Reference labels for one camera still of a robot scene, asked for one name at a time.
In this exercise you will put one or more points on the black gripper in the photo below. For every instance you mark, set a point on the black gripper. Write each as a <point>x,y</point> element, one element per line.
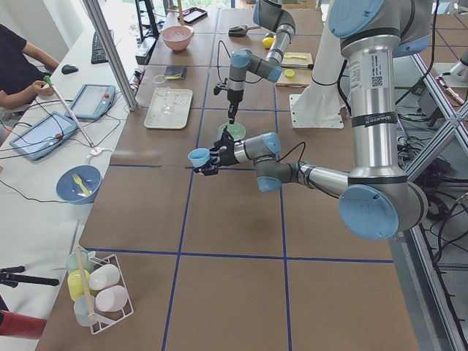
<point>234,96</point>
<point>225,156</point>

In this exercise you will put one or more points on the light blue plastic cup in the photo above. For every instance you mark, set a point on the light blue plastic cup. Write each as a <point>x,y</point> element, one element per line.
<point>199,157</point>

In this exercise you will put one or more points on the mint green bowl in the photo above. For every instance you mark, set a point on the mint green bowl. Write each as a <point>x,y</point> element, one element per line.
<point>237,130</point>

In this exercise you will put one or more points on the person forearm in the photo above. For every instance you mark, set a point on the person forearm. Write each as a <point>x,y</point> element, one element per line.
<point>13,101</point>

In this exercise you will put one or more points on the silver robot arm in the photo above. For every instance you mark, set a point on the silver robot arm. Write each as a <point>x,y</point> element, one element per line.
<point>376,199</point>
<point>270,16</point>

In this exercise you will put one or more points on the metal ice scoop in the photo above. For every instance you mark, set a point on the metal ice scoop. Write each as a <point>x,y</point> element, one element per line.
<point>241,31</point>

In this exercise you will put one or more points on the pink bowl with ice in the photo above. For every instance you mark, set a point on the pink bowl with ice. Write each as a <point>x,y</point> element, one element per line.
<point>177,38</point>

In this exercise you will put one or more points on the blue bowl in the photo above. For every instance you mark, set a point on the blue bowl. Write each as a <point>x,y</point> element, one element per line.
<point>69,191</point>

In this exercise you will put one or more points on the person right hand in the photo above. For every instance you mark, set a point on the person right hand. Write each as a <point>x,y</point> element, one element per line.
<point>41,88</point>

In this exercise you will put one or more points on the cream bear tray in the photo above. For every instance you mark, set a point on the cream bear tray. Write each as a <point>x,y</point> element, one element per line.
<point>169,112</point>

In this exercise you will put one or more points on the lemon half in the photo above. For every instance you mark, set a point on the lemon half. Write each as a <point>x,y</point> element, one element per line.
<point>289,73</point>

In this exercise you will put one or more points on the yellow lemon upper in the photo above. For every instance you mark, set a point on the yellow lemon upper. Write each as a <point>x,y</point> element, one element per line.
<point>267,42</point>

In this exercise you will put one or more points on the wooden cutting board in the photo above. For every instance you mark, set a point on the wooden cutting board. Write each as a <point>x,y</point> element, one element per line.
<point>296,70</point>

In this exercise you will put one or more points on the clear drinking glass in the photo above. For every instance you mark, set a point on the clear drinking glass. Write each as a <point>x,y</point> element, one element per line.
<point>160,86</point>

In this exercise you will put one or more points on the yellow plastic knife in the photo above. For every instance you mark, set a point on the yellow plastic knife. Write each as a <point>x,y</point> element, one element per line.
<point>295,57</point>

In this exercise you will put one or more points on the teach pendant far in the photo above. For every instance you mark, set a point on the teach pendant far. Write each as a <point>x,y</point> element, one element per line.
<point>93,101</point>

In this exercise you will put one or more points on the teach pendant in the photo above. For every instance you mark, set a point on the teach pendant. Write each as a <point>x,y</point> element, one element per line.
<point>93,101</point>
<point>43,137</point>

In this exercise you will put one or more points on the yellow plastic fork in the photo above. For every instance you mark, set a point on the yellow plastic fork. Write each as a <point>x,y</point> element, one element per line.
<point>77,179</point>

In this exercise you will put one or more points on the black keyboard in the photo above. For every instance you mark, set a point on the black keyboard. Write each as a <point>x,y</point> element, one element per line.
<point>98,54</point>

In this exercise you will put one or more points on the white cup in rack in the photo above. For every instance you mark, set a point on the white cup in rack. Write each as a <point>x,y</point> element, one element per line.
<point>103,277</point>

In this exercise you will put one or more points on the teach pendant near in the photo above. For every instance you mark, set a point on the teach pendant near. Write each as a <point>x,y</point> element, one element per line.
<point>43,137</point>

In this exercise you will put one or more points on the black computer mouse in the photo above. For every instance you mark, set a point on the black computer mouse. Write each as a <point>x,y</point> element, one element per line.
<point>69,69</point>

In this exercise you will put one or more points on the pink cup in rack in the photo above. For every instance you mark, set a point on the pink cup in rack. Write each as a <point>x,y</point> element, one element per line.
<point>111,299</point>

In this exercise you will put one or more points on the green cup in rack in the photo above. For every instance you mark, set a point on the green cup in rack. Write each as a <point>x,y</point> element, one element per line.
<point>72,262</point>

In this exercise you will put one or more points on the pink stick with green tip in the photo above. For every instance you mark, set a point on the pink stick with green tip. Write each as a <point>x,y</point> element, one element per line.
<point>73,116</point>

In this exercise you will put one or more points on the yellow cup in rack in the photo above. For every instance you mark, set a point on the yellow cup in rack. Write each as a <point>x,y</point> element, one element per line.
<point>75,285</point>

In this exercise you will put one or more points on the clear cup in rack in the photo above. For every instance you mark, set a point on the clear cup in rack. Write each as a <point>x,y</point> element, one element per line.
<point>81,312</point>

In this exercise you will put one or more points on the red fire extinguisher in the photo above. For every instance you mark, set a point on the red fire extinguisher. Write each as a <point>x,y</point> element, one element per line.
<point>21,326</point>

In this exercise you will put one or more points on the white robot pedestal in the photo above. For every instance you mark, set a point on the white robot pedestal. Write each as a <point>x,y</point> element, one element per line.
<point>319,104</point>

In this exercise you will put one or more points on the aluminium frame post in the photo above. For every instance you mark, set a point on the aluminium frame post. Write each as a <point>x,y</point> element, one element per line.
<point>99,23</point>

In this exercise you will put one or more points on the white wire cup rack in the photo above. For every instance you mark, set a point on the white wire cup rack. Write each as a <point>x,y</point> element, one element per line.
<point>98,290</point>

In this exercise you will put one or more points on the black camera tripod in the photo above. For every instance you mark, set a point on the black camera tripod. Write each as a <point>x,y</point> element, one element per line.
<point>12,277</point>

